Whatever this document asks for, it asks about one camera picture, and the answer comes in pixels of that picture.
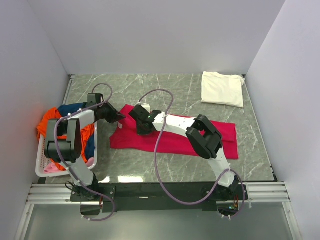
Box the pink red t-shirt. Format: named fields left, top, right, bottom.
left=109, top=104, right=239, bottom=160

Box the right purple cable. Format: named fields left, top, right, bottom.
left=138, top=89, right=247, bottom=219

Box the orange t-shirt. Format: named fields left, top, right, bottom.
left=36, top=106, right=96, bottom=163

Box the black base beam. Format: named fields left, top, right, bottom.
left=69, top=182, right=251, bottom=216

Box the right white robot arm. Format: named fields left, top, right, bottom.
left=129, top=105, right=240, bottom=200

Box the aluminium frame rail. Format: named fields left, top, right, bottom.
left=24, top=181, right=295, bottom=237

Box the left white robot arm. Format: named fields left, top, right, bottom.
left=44, top=93, right=125, bottom=201

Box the folded white t-shirt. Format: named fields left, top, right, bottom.
left=201, top=71, right=245, bottom=108

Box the light pink garment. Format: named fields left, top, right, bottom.
left=43, top=157, right=94, bottom=174

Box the dark blue t-shirt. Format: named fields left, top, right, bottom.
left=57, top=102, right=95, bottom=163

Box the white plastic laundry basket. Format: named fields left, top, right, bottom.
left=35, top=107, right=98, bottom=178

